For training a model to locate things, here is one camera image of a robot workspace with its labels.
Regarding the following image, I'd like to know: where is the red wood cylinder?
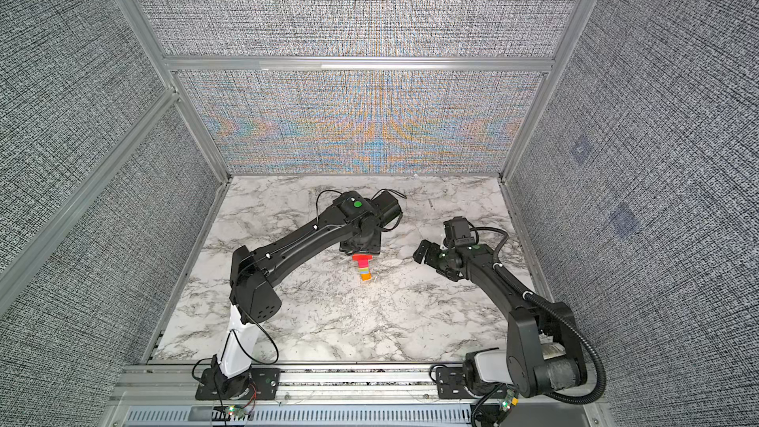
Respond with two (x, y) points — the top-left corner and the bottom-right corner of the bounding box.
(352, 254), (373, 267)

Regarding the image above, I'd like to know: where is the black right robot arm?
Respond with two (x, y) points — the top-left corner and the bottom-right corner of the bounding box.
(413, 240), (587, 397)

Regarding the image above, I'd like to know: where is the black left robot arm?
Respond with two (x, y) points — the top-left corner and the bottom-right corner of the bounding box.
(197, 190), (402, 401)

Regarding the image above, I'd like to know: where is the aluminium horizontal back bar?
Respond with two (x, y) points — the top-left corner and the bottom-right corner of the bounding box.
(163, 55), (555, 73)

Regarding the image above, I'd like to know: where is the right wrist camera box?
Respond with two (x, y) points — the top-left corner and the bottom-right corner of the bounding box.
(444, 217), (478, 249)

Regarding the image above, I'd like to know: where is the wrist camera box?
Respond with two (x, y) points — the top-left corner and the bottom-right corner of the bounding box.
(371, 189), (402, 227)
(444, 217), (478, 249)

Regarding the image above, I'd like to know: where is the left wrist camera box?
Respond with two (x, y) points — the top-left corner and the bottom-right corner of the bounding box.
(371, 189), (402, 227)

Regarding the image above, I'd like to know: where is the black corrugated cable conduit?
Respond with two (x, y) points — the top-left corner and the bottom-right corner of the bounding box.
(470, 224), (608, 407)

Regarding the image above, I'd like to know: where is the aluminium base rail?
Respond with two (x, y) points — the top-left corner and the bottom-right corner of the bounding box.
(97, 361), (615, 427)

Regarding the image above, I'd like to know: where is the aluminium corner post right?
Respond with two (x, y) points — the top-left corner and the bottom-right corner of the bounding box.
(499, 0), (598, 184)

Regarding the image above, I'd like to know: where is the aluminium corner post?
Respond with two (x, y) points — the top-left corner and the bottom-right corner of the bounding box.
(499, 0), (598, 184)
(116, 0), (231, 183)

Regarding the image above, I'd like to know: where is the aluminium left wall bar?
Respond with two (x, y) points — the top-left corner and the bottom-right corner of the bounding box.
(1, 88), (178, 312)

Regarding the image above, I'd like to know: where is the aluminium corner post left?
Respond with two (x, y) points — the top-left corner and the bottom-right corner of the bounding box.
(116, 0), (231, 183)

